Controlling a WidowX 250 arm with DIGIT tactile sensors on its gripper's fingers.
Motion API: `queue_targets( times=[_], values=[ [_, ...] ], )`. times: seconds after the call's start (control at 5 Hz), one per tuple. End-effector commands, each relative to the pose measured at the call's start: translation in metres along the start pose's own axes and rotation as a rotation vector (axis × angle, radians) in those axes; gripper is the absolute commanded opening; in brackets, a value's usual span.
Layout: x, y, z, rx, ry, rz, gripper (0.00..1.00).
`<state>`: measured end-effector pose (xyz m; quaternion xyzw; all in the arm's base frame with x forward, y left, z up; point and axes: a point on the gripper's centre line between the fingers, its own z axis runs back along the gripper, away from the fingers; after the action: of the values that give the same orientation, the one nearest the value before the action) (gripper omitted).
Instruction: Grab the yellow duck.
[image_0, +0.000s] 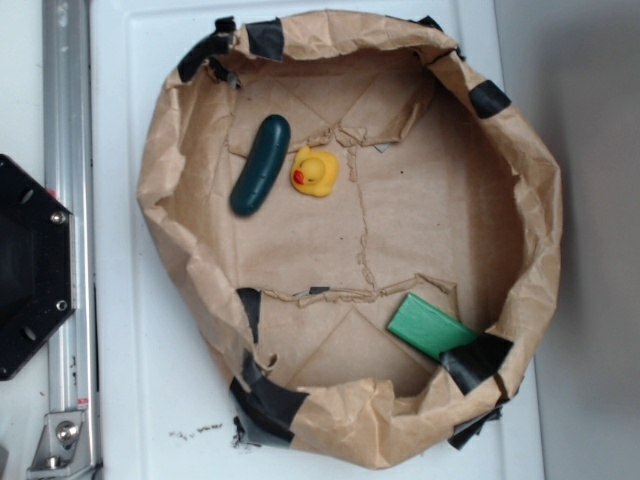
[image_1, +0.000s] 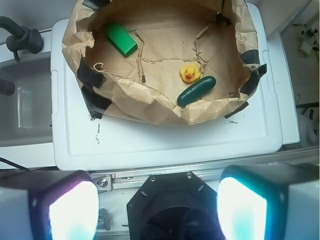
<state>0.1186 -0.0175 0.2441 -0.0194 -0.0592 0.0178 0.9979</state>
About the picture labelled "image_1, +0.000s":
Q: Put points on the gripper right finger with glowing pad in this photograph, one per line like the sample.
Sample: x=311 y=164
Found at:
x=252 y=202

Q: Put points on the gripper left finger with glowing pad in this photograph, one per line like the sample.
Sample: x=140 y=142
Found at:
x=63 y=205

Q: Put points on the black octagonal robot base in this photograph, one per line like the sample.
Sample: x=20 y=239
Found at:
x=176 y=206

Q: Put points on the yellow rubber duck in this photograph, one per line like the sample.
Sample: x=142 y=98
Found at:
x=190 y=73

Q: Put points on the white plastic bin lid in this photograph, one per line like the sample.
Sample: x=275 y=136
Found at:
x=112 y=143

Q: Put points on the clear plastic container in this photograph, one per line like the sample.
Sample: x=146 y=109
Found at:
x=26 y=115

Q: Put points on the dark green cucumber toy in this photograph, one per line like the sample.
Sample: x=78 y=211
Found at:
x=195 y=91

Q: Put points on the crumpled brown paper bag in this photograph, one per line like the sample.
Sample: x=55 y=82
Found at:
x=218 y=36

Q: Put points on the green rectangular block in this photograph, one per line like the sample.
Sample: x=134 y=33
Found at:
x=120 y=38

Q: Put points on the aluminium extrusion rail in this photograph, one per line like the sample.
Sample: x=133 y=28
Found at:
x=207 y=171

